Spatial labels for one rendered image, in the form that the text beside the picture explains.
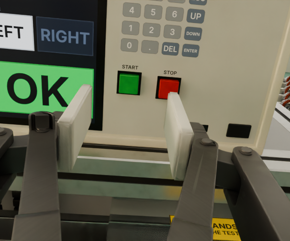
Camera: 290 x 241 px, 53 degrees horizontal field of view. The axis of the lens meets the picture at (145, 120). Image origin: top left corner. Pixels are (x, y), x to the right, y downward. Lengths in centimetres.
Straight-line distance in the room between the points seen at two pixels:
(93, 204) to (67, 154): 35
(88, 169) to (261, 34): 20
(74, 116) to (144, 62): 13
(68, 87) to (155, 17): 10
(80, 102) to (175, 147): 6
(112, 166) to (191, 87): 11
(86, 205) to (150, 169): 24
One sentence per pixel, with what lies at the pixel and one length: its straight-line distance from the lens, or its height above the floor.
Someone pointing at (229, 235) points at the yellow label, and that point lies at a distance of 30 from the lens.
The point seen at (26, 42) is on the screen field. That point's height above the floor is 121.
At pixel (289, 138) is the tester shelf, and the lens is 40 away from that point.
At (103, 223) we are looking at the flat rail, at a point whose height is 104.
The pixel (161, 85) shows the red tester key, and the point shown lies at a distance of 27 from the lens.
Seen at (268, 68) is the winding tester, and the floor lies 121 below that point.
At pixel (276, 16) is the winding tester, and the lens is 30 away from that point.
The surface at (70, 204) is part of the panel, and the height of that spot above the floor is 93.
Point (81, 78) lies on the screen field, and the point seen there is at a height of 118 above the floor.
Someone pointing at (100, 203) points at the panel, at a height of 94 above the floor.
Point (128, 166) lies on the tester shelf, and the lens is 28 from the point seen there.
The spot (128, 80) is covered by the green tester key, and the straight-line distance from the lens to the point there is 27.
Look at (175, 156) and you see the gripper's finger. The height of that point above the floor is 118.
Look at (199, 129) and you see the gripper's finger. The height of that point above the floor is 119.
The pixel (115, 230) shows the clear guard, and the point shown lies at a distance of 28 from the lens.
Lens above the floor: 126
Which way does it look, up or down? 23 degrees down
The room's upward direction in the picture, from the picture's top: 6 degrees clockwise
